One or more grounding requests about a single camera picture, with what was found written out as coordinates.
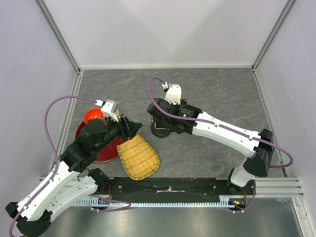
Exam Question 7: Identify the black phone stand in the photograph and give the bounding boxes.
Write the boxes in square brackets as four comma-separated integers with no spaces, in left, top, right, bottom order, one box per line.
[151,122,171,138]

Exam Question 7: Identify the orange bowl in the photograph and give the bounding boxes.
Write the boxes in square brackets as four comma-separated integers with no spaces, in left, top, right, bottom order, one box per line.
[83,108,105,124]

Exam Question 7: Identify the red round tray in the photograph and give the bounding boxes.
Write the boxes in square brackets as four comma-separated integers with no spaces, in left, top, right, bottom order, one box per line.
[75,121,127,163]

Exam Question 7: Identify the grey cable duct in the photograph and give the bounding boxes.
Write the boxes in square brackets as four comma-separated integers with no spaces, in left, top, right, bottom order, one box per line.
[72,197,246,208]

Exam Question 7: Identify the pink case smartphone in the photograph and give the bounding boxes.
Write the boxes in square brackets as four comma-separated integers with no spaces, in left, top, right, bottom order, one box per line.
[154,122,167,130]

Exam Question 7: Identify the woven bamboo basket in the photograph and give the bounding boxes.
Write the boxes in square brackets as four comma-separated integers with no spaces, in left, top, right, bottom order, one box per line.
[117,134,160,181]

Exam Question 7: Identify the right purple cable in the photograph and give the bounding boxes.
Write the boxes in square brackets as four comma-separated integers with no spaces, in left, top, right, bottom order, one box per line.
[147,77,294,214]

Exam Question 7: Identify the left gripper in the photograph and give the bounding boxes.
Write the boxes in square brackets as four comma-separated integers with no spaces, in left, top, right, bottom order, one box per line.
[94,112,143,153]

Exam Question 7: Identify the purple cable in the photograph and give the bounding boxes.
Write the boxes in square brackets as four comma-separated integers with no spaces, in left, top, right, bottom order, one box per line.
[147,77,294,214]
[9,96,133,237]

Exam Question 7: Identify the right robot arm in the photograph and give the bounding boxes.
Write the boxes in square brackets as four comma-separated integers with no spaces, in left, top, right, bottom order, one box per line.
[147,98,274,195]

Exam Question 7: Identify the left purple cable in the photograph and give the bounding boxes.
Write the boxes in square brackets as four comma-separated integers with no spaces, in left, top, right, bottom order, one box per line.
[9,96,133,237]

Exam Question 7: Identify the cream ceramic cup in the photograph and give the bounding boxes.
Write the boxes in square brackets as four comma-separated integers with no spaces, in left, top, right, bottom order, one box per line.
[115,109,121,119]

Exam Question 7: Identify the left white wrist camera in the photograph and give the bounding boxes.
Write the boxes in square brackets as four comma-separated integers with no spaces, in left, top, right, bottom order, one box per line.
[101,100,119,122]

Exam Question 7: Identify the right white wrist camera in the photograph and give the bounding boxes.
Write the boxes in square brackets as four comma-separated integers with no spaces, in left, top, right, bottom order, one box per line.
[162,82,182,105]

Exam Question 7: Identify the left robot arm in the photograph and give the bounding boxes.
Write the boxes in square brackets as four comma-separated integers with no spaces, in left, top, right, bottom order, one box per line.
[5,116,142,237]

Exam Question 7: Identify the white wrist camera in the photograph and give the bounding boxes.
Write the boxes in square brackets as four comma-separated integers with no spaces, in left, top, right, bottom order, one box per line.
[101,100,119,122]
[162,82,182,105]

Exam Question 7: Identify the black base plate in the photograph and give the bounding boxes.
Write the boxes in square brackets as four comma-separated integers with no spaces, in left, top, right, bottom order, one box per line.
[102,177,254,203]

